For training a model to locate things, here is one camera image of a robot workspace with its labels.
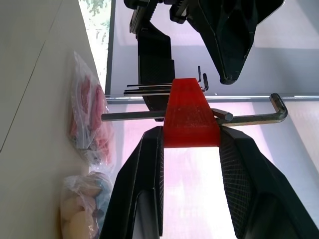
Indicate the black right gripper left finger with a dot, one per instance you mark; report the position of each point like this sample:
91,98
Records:
147,161

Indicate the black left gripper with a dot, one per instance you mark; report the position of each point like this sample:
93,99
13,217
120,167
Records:
162,7

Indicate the small black hex key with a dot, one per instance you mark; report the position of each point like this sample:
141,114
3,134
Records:
147,92

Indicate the large silver hex key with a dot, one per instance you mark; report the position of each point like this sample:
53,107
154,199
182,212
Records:
254,119

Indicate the medium silver hex key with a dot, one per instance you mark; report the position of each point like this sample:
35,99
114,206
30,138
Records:
224,115

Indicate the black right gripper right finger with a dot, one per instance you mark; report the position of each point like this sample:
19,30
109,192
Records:
249,174

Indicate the clear bag of peach items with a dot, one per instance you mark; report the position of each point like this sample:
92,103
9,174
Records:
82,201

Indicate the red hex key holder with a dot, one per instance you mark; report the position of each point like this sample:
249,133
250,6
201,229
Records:
190,117

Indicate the clear bag of pink items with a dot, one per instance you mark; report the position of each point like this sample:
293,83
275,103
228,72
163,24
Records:
92,109

